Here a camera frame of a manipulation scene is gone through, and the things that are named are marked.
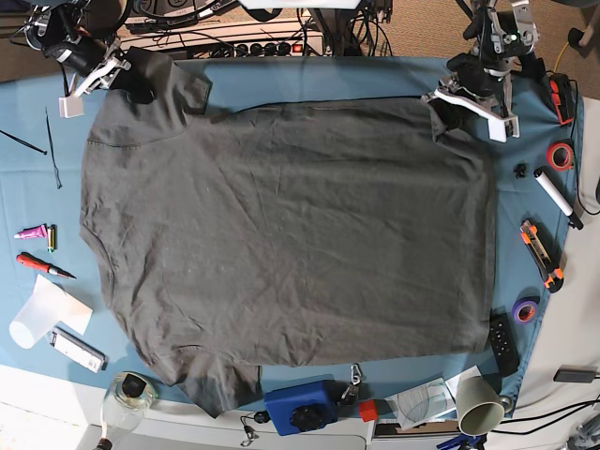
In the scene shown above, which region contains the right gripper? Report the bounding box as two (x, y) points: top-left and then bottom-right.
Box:
(44, 36), (155, 104)

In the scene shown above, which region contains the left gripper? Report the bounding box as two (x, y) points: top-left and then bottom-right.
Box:
(428, 52), (510, 134)

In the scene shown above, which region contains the dark grey T-shirt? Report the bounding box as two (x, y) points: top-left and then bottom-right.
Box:
(80, 49), (496, 416)

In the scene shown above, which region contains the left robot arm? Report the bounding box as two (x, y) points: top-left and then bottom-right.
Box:
(423, 1), (546, 143)

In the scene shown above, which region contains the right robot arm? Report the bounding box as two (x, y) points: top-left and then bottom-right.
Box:
(19, 1), (155, 117)

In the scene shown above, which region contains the small black clip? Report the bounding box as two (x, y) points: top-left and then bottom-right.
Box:
(513, 163), (528, 179)

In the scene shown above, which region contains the red tape roll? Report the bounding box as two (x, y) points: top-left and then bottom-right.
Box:
(546, 142), (575, 172)

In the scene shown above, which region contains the white marker pen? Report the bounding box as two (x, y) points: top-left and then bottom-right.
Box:
(533, 167), (584, 230)

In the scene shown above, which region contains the black power strip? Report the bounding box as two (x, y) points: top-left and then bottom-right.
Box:
(200, 41), (306, 58)

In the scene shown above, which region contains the orange black tool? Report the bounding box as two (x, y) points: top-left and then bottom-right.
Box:
(549, 73), (575, 126)

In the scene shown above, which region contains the black zip tie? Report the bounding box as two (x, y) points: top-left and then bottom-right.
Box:
(45, 108), (63, 189)
(0, 129), (48, 156)

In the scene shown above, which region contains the green yellow battery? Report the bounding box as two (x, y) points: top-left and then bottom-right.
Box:
(47, 224), (56, 253)

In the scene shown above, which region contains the pink glue tube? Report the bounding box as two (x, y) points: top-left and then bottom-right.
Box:
(13, 224), (48, 240)

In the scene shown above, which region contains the orange black utility knife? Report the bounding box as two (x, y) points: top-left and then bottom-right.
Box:
(519, 219), (563, 293)

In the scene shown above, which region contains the purple tape roll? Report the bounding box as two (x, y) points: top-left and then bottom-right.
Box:
(512, 295), (540, 324)

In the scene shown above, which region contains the red screwdriver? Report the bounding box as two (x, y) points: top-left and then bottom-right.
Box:
(16, 252), (75, 279)

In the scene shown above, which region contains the black remote control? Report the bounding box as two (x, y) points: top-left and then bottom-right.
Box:
(488, 313), (519, 378)

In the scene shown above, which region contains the silver carabiner clip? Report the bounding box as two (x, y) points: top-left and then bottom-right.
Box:
(338, 363), (363, 406)

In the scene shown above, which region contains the black power adapter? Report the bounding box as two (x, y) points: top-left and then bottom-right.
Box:
(553, 366), (599, 383)

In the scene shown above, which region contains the white black device box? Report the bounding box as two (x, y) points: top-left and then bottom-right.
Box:
(49, 327), (107, 373)

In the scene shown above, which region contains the printed paper with drawing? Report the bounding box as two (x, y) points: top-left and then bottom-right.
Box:
(385, 366), (481, 429)

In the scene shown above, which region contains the grey green cup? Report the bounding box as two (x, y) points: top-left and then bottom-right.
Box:
(456, 376), (505, 436)

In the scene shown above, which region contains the red cube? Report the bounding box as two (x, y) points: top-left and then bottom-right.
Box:
(359, 399), (379, 423)

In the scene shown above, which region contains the clear glass jar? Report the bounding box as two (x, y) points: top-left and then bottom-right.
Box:
(96, 371), (157, 450)

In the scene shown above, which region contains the blue box with knob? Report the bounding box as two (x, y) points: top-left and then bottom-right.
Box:
(263, 381), (338, 436)

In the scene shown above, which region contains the black cable bundle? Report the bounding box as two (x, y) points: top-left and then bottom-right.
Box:
(121, 0), (395, 57)

